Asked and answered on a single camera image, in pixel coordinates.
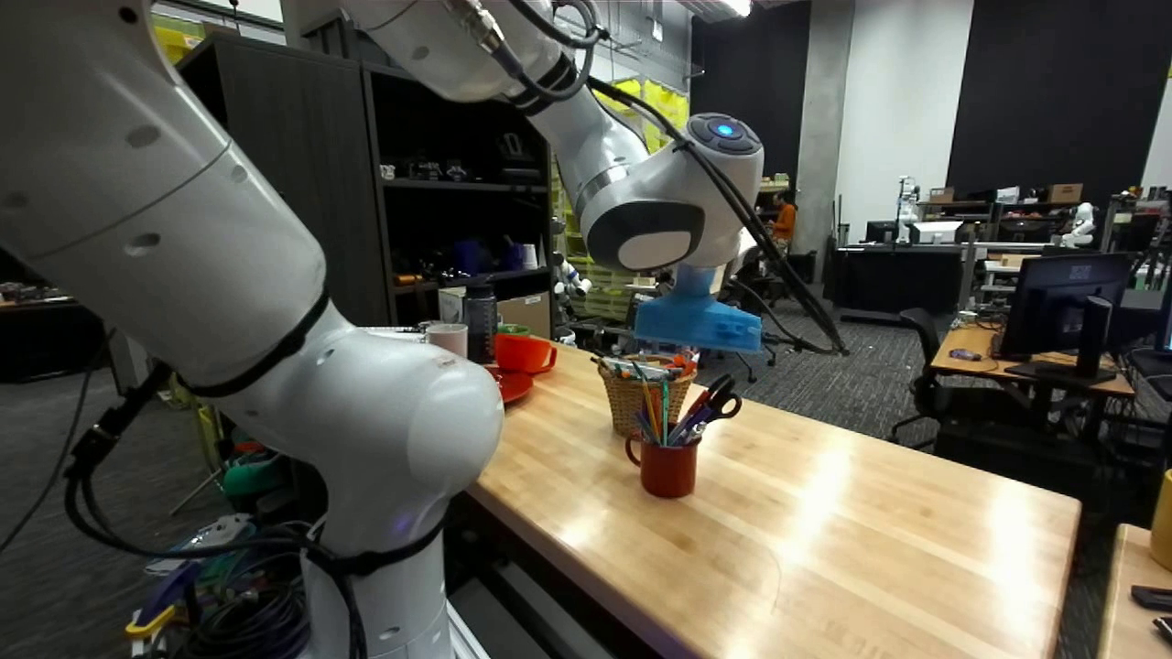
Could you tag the orange red pen mug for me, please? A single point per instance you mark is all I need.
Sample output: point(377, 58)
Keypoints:
point(669, 472)

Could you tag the white paper cup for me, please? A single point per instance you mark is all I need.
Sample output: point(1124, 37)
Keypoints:
point(446, 337)

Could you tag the wooden office desk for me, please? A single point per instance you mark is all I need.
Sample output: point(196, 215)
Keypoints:
point(975, 348)

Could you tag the black remote control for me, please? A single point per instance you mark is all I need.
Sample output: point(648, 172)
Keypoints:
point(1151, 597)

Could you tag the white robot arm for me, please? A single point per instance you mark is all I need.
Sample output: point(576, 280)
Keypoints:
point(160, 220)

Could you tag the black storage cabinet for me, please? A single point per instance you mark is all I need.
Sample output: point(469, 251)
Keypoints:
point(304, 158)

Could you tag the dark drink bottle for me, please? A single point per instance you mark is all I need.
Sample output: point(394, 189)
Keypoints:
point(482, 323)

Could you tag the dark computer monitor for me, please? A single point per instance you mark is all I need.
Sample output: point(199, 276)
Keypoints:
point(1067, 307)

